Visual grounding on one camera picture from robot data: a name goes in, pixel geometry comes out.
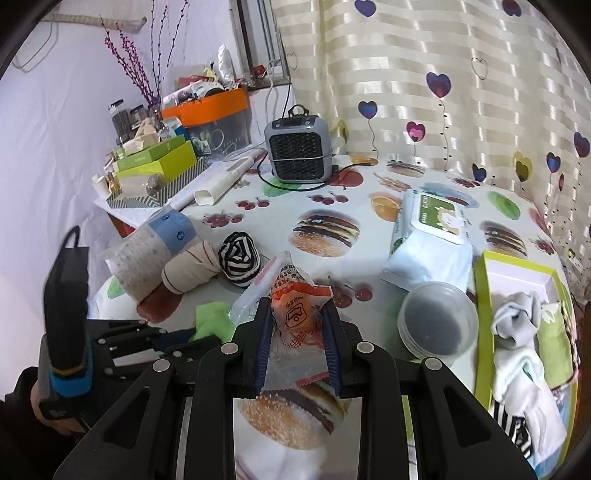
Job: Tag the grey space heater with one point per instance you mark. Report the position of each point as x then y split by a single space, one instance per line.
299 147

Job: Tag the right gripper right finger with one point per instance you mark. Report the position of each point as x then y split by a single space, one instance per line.
455 436

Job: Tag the green white shallow box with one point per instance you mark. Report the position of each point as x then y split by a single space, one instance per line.
498 276

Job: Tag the green cloth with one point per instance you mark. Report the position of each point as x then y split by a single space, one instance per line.
212 319

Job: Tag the black white striped sock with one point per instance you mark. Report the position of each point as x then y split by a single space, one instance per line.
514 427

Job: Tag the orange snack bag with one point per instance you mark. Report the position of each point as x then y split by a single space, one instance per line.
297 352

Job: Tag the dark glass jar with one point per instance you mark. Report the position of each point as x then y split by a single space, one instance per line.
120 119

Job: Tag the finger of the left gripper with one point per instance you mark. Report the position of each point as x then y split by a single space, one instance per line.
122 335
176 347

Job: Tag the white towel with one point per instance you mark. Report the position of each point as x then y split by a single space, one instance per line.
545 424

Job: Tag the wet wipes pack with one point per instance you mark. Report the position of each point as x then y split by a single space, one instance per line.
430 243

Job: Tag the light blue grey sock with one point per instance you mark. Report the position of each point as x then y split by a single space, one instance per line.
517 321

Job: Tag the heart pattern curtain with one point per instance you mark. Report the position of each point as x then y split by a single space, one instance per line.
489 89

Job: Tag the green gift box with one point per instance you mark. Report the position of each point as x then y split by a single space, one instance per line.
169 159

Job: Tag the purple flower branches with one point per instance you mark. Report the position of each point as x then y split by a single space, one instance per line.
146 72

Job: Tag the operator left hand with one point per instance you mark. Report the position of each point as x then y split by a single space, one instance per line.
62 426

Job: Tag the white sock pair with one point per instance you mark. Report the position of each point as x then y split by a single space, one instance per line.
511 364

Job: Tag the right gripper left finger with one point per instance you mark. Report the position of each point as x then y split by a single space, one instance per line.
173 419

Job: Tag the patterned tray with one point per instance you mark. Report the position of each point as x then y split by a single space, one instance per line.
157 193

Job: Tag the white plastic tube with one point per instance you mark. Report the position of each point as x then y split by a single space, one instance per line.
212 184

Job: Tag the beige rolled sock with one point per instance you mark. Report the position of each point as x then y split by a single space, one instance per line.
191 268

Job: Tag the black mask on handle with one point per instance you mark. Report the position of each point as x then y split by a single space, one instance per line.
65 303

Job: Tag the orange storage box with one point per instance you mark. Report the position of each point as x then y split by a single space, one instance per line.
217 125

